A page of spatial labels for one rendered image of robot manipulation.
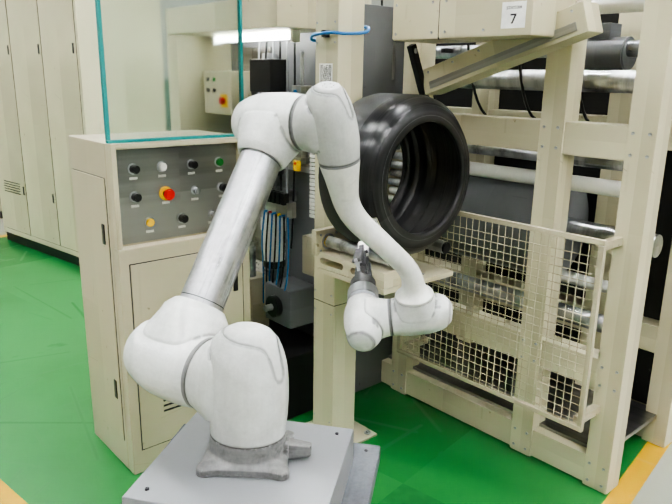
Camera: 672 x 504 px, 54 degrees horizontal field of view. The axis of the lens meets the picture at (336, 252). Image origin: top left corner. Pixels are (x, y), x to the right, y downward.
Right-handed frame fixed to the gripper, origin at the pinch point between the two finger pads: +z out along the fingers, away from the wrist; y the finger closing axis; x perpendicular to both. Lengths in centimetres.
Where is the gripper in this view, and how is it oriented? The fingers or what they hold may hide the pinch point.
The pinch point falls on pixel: (363, 248)
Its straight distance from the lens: 204.4
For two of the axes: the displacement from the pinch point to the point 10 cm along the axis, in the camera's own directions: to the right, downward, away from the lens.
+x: 9.3, -2.7, -2.5
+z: 0.4, -6.1, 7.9
